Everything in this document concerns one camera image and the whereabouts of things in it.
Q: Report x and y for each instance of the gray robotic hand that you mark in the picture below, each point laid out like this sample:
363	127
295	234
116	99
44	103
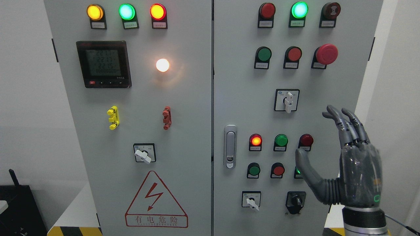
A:
360	182

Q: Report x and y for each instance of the gray rotary switch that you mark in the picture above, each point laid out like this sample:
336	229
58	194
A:
286	100
251	199

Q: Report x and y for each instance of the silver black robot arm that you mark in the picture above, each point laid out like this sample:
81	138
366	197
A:
364	221

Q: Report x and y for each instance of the lit green button lower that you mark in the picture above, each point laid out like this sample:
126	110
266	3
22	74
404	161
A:
297	173

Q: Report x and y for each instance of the red push button lower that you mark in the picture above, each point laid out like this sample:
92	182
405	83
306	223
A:
277	170

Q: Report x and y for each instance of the red push button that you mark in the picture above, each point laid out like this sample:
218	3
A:
277	170
292	57

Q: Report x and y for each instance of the green indicator middle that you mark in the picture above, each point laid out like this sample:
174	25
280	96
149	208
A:
280	142

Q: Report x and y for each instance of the green push button lower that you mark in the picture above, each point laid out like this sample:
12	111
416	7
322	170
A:
253	170

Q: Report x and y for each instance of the green push button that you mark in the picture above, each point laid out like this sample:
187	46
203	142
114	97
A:
262	58
253	170

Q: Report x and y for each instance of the lit red indicator middle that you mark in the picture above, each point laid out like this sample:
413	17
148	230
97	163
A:
255	142

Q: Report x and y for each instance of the red emergency stop button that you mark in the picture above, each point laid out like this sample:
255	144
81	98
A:
324	55

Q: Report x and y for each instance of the right cabinet door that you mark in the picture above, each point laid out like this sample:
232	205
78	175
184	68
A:
245	97

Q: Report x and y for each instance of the cabinet door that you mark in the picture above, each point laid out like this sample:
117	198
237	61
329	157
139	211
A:
245	97
183	152

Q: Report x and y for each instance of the red push button upper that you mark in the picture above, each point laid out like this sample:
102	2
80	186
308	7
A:
292	57

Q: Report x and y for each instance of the green push button upper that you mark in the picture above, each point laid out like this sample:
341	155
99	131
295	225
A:
262	58

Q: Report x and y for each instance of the dark red buzzer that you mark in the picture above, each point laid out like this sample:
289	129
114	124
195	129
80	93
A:
329	14

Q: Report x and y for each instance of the green lit indicator top right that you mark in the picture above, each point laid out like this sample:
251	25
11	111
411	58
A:
298	14

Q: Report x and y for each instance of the dark red indicator top right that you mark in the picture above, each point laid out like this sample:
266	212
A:
266	15

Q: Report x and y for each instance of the red terminal clip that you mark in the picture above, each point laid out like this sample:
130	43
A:
167	118

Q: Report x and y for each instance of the red electrical hazard sticker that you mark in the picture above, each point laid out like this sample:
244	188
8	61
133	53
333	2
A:
155	206

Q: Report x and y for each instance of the white glowing indicator light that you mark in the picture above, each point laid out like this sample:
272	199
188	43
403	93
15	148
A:
162	65

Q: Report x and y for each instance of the left cabinet door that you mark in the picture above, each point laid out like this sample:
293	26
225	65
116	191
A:
183	152

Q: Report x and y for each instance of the yellow terminal clip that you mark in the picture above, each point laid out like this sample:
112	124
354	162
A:
113	117

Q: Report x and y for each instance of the red indicator light top left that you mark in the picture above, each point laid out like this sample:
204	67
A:
158	14

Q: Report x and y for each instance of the black digital power meter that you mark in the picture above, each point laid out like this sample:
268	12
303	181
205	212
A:
104	64

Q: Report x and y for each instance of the green indicator light top left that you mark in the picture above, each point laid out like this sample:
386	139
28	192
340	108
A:
128	16

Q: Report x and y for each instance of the yellow indicator light top left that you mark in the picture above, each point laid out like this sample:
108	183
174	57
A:
96	16

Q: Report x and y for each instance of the black device with antenna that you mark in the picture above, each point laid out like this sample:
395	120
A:
22	216

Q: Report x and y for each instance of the black rotary switch bottom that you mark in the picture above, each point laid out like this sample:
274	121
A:
295	201

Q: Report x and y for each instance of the gray rotary switch bottom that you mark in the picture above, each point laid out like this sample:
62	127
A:
251	199

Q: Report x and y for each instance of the silver door handle lock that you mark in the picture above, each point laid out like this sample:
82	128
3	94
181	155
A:
230	146

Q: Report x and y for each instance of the gray rotary switch left door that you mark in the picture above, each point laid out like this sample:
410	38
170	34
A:
144	152

